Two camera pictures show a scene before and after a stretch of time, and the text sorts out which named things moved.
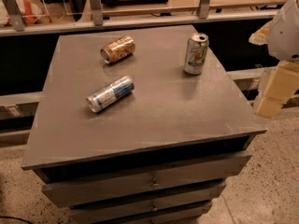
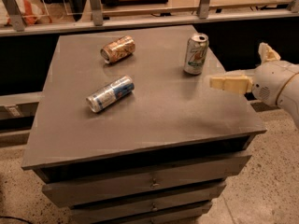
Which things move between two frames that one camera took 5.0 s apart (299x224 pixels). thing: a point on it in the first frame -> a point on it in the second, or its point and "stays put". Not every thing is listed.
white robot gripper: x=285 y=36 -> x=268 y=79
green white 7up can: x=195 y=54 stays put
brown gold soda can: x=118 y=49 stays put
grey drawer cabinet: x=140 y=126 stays put
